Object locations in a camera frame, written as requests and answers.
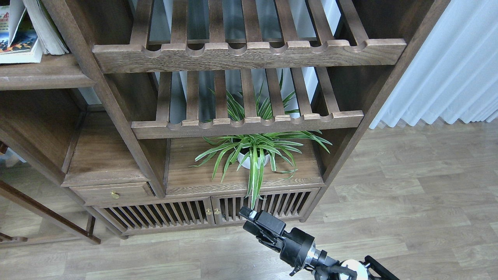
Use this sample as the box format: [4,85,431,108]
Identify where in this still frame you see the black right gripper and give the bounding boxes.
[239,206,315,270]

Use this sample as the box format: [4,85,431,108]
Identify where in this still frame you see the yellow cover book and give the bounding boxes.
[8,0,70,55]

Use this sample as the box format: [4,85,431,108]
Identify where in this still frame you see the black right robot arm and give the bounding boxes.
[239,206,398,280]

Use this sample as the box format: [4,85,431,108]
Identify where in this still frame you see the white plant pot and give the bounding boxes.
[237,151,270,170]

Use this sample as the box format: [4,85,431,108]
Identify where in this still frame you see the green spider plant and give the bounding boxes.
[189,68,333,213]

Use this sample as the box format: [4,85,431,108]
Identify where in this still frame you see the dark wooden bookshelf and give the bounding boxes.
[1,0,450,239]

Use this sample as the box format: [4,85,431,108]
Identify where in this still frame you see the brass drawer knob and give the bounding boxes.
[110,191,120,199]

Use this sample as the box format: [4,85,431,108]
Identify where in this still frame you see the white pleated curtain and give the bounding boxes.
[369,0,498,129]

